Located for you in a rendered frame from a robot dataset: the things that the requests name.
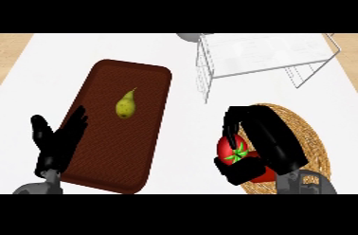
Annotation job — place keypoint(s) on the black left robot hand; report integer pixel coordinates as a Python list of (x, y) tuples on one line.
[(56, 140)]

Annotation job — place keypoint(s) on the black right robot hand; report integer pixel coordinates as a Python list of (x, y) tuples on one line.
[(272, 140)]

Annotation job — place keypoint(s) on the red tomato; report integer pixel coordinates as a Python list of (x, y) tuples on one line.
[(233, 150)]

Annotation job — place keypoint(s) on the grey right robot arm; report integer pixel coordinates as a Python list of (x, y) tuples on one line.
[(305, 183)]

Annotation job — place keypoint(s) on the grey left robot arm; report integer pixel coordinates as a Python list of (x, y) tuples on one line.
[(40, 185)]

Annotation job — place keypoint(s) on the round wicker placemat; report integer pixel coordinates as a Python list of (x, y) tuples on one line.
[(308, 131)]

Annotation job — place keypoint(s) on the brown woven placemat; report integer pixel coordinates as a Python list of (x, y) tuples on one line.
[(121, 128)]

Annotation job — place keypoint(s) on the yellow-green pear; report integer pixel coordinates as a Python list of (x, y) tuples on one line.
[(125, 106)]

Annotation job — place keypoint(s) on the grey round object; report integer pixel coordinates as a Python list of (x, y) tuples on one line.
[(188, 36)]

